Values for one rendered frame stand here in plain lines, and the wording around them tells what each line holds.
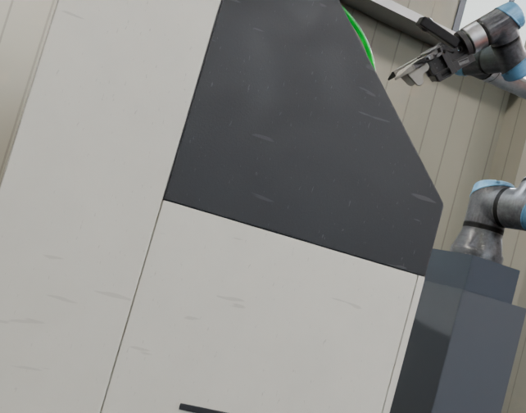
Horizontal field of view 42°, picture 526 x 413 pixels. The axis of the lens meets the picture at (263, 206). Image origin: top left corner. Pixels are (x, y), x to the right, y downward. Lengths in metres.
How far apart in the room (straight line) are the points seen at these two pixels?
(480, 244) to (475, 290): 0.14
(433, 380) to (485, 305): 0.25
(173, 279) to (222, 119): 0.32
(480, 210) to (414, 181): 0.61
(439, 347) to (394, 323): 0.49
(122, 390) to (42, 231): 0.33
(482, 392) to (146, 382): 1.04
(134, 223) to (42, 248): 0.17
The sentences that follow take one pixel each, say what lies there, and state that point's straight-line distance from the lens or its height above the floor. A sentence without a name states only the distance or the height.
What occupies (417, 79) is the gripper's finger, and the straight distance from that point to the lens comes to 1.82.
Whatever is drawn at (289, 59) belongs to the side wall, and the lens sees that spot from 1.39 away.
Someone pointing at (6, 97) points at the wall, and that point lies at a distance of 4.05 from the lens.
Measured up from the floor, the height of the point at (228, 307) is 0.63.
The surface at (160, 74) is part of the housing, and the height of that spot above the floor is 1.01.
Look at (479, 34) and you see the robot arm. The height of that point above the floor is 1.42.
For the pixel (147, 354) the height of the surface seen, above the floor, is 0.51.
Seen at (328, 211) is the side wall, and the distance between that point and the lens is 1.40.
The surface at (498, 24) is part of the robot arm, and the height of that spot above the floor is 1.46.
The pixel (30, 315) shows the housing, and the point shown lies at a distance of 1.30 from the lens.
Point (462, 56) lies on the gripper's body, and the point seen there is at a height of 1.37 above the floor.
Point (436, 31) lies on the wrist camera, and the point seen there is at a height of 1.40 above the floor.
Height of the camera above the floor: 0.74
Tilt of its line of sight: 4 degrees up
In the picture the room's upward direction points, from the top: 16 degrees clockwise
